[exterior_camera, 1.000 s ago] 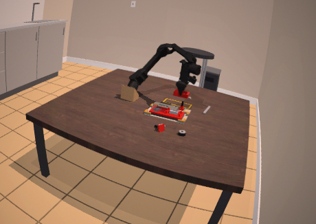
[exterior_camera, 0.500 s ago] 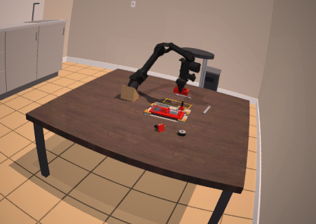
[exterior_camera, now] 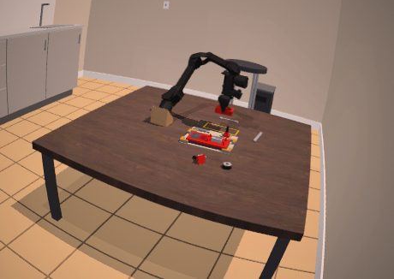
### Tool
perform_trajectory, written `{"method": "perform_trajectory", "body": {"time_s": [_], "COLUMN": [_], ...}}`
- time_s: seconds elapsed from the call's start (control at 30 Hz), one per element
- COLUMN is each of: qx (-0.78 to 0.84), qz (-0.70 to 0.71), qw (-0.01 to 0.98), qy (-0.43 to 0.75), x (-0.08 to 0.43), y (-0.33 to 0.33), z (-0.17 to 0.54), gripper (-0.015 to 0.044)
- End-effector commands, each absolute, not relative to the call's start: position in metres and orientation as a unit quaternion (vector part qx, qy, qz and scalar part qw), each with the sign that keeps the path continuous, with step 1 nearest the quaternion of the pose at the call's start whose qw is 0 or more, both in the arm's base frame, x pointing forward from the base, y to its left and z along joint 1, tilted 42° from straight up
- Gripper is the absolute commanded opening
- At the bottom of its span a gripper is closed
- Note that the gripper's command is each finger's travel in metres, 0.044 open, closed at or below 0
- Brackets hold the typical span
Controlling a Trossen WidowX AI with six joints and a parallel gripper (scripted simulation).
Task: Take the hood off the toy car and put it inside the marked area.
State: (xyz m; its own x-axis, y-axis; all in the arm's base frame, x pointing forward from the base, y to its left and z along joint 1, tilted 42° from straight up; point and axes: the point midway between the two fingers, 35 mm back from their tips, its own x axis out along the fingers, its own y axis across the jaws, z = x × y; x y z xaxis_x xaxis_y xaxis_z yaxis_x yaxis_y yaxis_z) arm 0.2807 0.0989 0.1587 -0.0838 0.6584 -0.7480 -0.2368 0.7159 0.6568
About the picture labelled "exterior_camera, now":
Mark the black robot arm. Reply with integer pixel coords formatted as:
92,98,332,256
159,52,248,112

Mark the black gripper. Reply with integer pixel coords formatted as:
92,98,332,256
218,84,235,112

